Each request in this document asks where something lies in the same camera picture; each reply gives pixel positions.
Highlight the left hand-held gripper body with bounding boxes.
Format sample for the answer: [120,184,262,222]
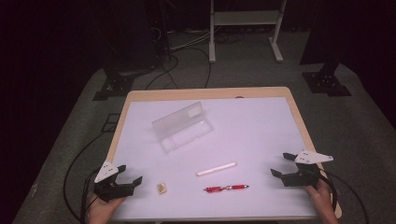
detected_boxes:
[92,160,135,203]

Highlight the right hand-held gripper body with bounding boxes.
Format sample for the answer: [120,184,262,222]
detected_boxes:
[282,149,334,189]

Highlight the red pen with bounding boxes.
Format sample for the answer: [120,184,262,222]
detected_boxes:
[203,184,250,194]

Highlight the white pen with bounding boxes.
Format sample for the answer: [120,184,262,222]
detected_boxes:
[195,161,238,177]

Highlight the clear plastic pencil case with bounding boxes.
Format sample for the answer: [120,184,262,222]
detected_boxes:
[151,101,216,155]

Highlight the person's left hand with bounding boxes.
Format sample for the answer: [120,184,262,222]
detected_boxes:
[88,195,126,224]

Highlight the person's right hand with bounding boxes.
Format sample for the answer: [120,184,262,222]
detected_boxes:
[304,178,334,214]

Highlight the white table mat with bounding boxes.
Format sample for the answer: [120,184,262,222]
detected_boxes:
[110,96,318,221]

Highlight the black stand base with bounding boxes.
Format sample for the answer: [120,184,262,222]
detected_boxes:
[92,63,135,102]
[301,62,353,98]

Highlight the dark equipment rack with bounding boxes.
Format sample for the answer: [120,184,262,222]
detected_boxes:
[102,0,172,71]

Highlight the right hand-held gripper black cable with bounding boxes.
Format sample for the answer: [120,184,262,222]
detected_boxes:
[317,169,370,224]

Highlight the hand-held gripper black cable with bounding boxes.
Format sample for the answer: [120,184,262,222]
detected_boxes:
[63,132,108,224]
[317,169,370,224]

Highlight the left hand-held gripper black cable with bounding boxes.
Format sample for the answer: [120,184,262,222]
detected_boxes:
[63,132,108,224]

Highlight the black floor cable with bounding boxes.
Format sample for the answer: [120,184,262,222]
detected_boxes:
[144,53,180,91]
[186,46,213,90]

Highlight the white floor cables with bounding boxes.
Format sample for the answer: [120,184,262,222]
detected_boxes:
[168,29,213,52]

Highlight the white metal stand frame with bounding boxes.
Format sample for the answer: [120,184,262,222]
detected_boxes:
[208,0,289,64]

